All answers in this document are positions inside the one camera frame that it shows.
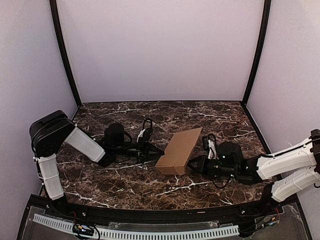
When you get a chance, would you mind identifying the black frame post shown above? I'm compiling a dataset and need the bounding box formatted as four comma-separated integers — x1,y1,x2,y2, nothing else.
241,0,272,107
49,0,82,108

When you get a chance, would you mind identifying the brown cardboard paper box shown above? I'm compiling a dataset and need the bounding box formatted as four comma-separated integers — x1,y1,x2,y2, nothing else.
155,127,203,176

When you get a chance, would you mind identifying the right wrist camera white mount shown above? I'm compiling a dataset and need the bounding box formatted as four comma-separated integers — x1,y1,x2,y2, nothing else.
202,133,218,160

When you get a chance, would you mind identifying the white slotted cable duct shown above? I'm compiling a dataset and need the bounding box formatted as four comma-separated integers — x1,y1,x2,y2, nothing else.
32,213,240,240

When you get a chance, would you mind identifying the right small circuit board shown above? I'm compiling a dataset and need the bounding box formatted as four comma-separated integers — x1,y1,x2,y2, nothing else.
261,217,280,228

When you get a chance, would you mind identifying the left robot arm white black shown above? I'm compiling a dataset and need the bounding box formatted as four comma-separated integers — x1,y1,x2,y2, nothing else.
29,110,165,201

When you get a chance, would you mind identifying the black front table rail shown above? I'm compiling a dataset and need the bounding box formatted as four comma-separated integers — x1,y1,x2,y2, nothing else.
47,200,274,225

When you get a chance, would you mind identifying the small green circuit board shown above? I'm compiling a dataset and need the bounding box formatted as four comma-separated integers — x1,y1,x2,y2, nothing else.
72,224,95,236

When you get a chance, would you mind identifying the black right frame post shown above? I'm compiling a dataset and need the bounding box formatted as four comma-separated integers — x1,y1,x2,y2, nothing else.
241,0,272,107

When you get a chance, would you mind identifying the black left frame post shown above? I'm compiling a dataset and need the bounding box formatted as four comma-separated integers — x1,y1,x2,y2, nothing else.
49,0,82,108

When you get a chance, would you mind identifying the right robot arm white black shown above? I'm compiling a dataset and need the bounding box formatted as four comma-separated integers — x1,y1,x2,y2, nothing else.
187,129,320,203

